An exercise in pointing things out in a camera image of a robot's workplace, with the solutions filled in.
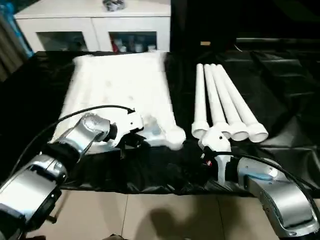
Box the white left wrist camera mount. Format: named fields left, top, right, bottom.
left=109, top=110, right=145, bottom=150

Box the white glass-door cabinet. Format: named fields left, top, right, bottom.
left=13, top=0, right=172, bottom=54

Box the black work mat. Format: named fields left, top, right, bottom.
left=0, top=37, right=320, bottom=199

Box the white plastic table leg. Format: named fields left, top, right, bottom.
left=215, top=63, right=269, bottom=144
left=191, top=63, right=211, bottom=140
left=209, top=63, right=251, bottom=142
left=203, top=63, right=233, bottom=141

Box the white plastic table top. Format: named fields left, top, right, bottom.
left=53, top=51, right=188, bottom=153

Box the dark low shelf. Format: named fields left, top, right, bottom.
left=235, top=37, right=320, bottom=55

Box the dark metal stand frame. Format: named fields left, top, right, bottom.
left=48, top=189, right=72, bottom=224

